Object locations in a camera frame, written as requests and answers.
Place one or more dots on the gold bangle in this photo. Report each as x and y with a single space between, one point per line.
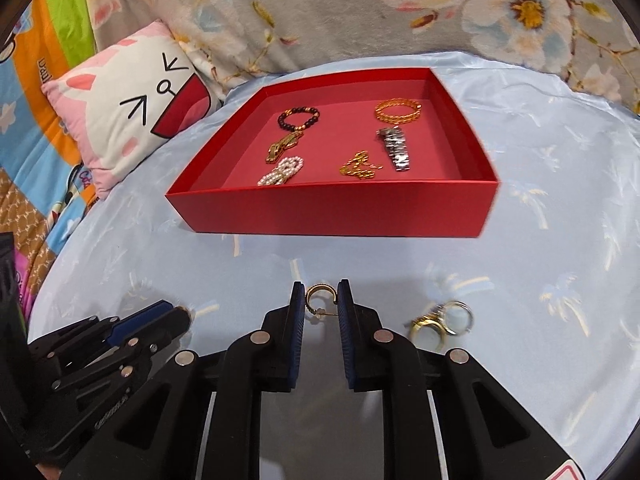
395 118

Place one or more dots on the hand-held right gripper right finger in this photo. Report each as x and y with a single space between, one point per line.
345 340

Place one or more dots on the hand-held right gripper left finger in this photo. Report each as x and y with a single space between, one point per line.
298 340

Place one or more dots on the pink white cat pillow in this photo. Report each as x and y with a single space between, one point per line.
115 125

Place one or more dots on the gold hoop earring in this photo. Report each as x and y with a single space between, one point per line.
312 289

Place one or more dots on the colourful cartoon blanket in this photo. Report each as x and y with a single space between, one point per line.
30 170

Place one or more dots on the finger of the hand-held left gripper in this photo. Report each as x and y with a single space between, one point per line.
140 322
125 360

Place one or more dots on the red cardboard box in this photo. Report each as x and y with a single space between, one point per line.
325 210

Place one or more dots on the grey floral blanket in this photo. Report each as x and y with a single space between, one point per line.
325 10

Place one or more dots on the silver wrist watch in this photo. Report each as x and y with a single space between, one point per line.
397 152

